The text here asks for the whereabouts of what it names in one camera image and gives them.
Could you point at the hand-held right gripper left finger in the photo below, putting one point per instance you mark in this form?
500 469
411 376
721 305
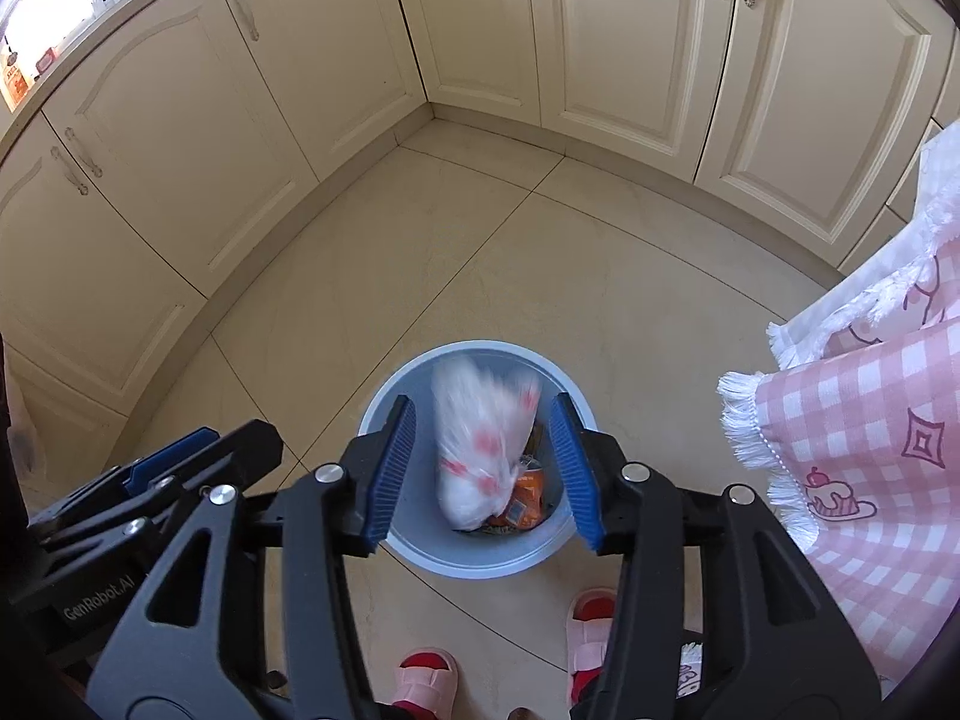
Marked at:
390 465

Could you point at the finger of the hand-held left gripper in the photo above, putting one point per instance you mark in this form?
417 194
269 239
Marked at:
176 457
247 450

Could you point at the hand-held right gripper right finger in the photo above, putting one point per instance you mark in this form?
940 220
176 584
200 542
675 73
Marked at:
574 465

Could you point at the crushed orange drink can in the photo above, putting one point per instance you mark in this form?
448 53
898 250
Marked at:
529 499

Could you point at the grey round trash bin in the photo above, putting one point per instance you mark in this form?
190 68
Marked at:
420 532

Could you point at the white red-spotted plastic bag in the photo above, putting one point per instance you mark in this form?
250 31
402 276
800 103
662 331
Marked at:
480 435

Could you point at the pink slipper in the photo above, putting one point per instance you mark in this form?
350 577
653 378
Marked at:
592 637
427 679

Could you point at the pink checkered tablecloth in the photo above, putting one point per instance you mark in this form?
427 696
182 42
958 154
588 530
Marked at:
862 427

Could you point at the cream lower kitchen cabinets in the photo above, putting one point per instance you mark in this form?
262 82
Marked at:
225 127

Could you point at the orange labelled packet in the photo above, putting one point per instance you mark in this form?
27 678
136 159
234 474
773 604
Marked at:
13 82

